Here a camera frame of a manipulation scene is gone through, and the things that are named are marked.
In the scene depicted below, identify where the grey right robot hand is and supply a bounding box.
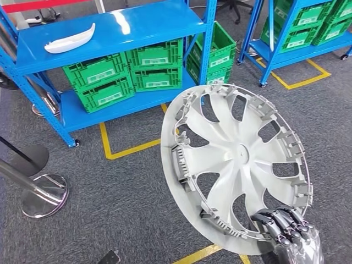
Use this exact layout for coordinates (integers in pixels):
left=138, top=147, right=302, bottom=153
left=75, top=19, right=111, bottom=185
left=250, top=207, right=326, bottom=264

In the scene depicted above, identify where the silver wheel cover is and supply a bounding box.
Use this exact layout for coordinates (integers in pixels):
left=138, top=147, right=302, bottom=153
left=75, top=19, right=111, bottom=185
left=160, top=82, right=314, bottom=256

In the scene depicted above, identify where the blue metal shelf rack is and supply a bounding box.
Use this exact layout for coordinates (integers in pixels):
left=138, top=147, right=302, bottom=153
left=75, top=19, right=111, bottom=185
left=237, top=0, right=352, bottom=88
left=0, top=0, right=218, bottom=149

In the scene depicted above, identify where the white plastic trim part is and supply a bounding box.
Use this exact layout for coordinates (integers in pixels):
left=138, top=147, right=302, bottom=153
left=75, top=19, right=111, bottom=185
left=44, top=23, right=96, bottom=54

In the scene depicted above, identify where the chrome stanchion base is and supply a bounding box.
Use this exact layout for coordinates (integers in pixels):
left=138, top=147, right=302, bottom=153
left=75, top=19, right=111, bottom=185
left=241, top=38, right=259, bottom=58

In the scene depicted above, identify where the black office chair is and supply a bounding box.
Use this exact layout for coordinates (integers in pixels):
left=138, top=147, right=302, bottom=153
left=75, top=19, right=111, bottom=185
left=217, top=0, right=254, bottom=24

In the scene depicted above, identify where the chrome stanchion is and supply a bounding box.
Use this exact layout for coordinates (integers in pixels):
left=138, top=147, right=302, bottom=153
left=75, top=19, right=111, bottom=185
left=0, top=21, right=61, bottom=118
left=0, top=158, right=69, bottom=218

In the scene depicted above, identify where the black router with antennas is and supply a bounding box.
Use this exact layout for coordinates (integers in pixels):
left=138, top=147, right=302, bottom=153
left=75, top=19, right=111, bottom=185
left=39, top=7, right=61, bottom=21

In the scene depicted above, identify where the red barrier belt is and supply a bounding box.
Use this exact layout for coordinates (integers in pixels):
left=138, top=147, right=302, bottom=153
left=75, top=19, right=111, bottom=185
left=2, top=0, right=91, bottom=14

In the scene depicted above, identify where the grey robot bracket plate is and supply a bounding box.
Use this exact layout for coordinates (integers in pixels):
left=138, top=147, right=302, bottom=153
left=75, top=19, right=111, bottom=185
left=97, top=249, right=122, bottom=264

